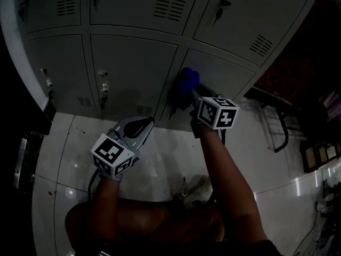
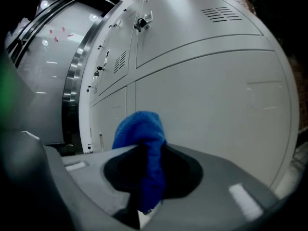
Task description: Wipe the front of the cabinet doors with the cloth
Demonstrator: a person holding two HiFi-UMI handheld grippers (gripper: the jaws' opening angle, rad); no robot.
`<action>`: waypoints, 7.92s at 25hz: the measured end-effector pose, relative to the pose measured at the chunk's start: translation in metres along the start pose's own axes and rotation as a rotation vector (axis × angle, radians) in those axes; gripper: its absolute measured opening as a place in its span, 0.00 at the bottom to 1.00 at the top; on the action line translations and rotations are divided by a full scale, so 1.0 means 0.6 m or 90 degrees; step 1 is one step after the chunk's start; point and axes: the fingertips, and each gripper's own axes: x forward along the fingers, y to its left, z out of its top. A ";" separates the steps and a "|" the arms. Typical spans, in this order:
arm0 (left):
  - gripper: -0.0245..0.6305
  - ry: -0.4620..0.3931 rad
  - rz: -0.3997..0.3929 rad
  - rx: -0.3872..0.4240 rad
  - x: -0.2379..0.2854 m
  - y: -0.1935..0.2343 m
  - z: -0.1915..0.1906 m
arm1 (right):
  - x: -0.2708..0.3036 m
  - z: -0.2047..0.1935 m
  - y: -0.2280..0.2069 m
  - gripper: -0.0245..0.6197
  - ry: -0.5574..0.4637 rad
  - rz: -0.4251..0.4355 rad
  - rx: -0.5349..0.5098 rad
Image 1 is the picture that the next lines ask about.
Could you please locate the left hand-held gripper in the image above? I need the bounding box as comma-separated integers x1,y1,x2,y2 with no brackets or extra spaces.
90,115,156,183

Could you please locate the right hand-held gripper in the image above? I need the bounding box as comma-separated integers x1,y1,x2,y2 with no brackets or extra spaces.
189,84,239,139

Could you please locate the blue cloth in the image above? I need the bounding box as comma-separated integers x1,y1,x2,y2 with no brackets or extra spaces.
167,67,201,111

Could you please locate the grey metal locker door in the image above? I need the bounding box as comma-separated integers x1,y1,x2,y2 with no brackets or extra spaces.
159,48,257,129

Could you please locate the person's right forearm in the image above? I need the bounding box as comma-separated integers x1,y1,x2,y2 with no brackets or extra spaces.
198,126,267,246

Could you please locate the person's left forearm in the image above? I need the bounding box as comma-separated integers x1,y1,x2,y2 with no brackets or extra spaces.
89,173,126,223

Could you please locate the gray metal locker cabinet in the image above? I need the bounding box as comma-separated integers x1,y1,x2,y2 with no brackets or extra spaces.
0,0,324,133

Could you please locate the person's white sneaker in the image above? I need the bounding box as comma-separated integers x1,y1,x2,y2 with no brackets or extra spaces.
174,174,213,206

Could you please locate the person's left leg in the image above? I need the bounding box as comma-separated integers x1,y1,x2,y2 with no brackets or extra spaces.
64,197,174,256

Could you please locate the person's leg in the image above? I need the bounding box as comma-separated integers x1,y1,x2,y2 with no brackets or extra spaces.
64,197,174,256
159,193,226,244

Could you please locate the person's right leg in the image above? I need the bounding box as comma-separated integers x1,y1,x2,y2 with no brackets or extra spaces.
159,193,226,244

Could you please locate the silver metal bar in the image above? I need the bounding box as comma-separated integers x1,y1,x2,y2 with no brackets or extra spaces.
13,137,28,189

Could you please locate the pink garment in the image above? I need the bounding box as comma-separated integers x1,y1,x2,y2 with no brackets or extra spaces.
318,91,341,121

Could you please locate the person's dark shirt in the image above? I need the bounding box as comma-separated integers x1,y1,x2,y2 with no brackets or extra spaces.
229,238,285,256

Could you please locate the black metal tube frame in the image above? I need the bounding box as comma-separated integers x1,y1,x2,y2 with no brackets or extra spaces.
259,100,290,154

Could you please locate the black frame with yellow panels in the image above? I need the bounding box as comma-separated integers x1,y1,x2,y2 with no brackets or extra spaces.
300,140,341,173

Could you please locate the tangle of black cables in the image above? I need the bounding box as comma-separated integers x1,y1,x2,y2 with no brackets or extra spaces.
314,177,341,256

